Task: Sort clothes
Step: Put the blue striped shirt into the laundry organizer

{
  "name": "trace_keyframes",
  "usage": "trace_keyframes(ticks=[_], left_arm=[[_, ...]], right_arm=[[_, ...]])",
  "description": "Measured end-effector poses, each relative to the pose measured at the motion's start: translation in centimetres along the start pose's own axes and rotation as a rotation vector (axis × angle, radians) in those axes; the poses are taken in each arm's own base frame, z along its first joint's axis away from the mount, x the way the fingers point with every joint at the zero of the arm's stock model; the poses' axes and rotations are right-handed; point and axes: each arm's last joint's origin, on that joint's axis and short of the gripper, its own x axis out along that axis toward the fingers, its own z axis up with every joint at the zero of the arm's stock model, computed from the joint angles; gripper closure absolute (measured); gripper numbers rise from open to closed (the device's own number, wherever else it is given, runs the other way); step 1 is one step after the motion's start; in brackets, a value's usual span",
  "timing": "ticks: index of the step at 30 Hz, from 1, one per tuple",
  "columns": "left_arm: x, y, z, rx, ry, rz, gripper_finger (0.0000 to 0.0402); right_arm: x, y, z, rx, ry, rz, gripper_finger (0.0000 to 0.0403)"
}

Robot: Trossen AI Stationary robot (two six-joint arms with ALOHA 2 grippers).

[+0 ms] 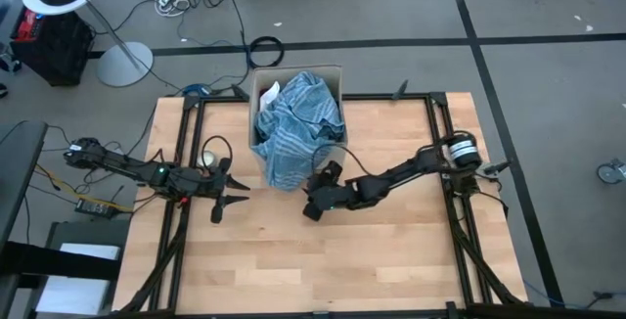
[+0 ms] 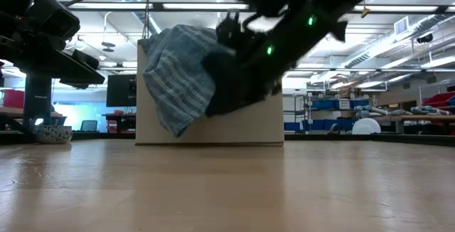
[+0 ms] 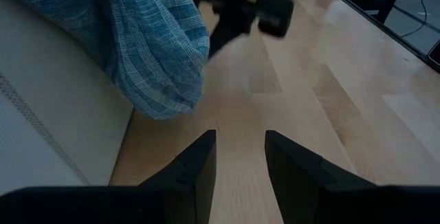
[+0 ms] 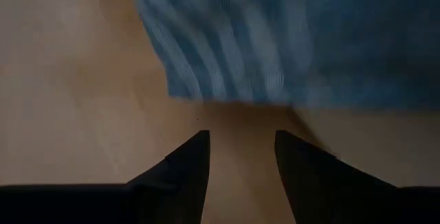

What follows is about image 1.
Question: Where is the grey caster wheel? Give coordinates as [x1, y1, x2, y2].
[596, 159, 626, 185]

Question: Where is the white floor lamp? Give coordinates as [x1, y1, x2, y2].
[20, 0, 155, 88]

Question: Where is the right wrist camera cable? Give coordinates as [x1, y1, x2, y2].
[311, 142, 376, 178]

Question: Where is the coiled black cable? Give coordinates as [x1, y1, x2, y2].
[247, 34, 286, 69]

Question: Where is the yellow cable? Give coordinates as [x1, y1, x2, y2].
[33, 161, 134, 212]

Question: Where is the black aluminium table frame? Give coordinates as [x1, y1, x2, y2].
[112, 91, 529, 319]

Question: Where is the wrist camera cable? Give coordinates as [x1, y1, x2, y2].
[311, 142, 376, 178]
[201, 135, 235, 169]

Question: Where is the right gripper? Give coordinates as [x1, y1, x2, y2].
[302, 160, 366, 222]

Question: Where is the blue striped towel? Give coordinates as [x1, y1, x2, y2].
[251, 70, 346, 193]

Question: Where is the black power brick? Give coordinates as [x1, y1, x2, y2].
[73, 198, 114, 220]

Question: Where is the white sock with printed label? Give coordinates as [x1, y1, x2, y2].
[258, 81, 281, 114]

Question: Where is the black crate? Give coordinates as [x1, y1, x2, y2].
[9, 8, 95, 88]

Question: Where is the black desk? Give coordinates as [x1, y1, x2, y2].
[0, 120, 49, 256]

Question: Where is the red box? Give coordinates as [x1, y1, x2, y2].
[13, 9, 40, 41]

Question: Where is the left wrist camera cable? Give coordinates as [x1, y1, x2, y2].
[201, 135, 235, 169]

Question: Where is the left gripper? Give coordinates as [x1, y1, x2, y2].
[168, 157, 251, 225]

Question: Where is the thin blue floor cable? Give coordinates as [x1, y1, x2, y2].
[522, 279, 588, 308]

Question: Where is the grey frame bracket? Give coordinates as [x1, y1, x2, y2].
[482, 159, 513, 176]

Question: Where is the grey cart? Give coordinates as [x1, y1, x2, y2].
[0, 218, 131, 319]

